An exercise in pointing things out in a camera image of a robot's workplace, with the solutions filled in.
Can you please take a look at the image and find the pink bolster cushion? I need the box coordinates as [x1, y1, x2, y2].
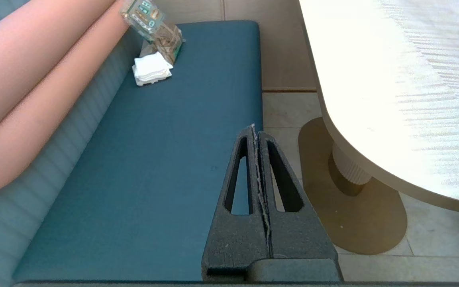
[0, 4, 141, 196]
[0, 0, 118, 154]

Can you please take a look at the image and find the round beige table pedestal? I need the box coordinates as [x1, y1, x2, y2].
[297, 116, 408, 256]

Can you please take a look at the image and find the green snack packet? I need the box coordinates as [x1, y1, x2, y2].
[120, 0, 185, 64]

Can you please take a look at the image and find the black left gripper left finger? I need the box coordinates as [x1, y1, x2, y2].
[202, 124, 271, 280]

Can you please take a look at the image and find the white napkin stack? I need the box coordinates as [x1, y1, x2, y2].
[132, 52, 173, 86]

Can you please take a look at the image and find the dark blue seat cushion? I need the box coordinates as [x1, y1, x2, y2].
[12, 21, 264, 281]

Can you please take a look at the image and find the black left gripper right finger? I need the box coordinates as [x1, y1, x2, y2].
[255, 132, 338, 260]

